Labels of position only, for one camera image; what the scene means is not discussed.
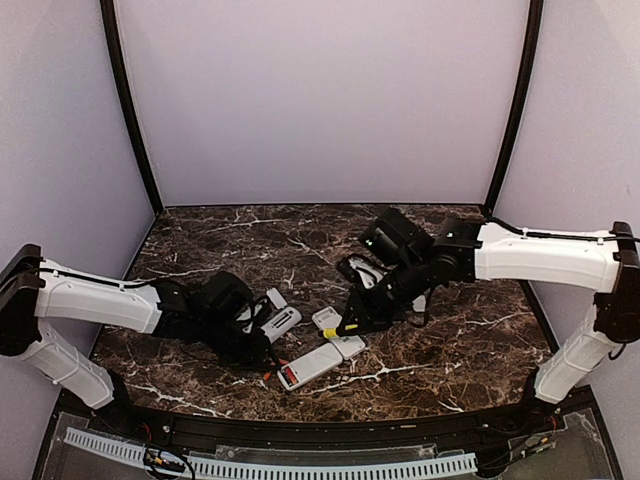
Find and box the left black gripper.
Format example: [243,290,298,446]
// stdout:
[196,313,282,372]

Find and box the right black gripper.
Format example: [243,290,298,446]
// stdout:
[337,255,429,337]

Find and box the yellow handled screwdriver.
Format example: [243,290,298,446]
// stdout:
[322,324,359,339]

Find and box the white remote with battery bay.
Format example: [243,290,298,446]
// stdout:
[311,306,367,360]

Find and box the grey remote control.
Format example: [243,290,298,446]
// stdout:
[261,307,302,344]

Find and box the white remote control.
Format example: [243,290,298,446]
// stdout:
[277,343,343,391]

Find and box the grey remote battery cover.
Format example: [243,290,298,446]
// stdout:
[266,288,288,310]

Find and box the white remote sliding cover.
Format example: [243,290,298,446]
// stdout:
[412,295,427,313]

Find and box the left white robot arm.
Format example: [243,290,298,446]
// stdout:
[1,244,277,436]

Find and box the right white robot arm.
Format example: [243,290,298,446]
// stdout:
[323,207,639,434]

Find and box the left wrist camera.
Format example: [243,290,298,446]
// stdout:
[236,295,272,333]

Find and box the white slotted cable duct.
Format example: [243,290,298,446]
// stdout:
[64,427,477,479]

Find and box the black front rail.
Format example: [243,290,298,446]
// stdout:
[89,404,565,452]

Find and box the left black frame post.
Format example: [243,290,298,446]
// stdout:
[99,0,164,216]

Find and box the black frame post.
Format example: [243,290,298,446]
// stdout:
[482,0,544,217]
[99,0,164,216]

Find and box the right black frame post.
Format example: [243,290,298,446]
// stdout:
[482,0,544,217]

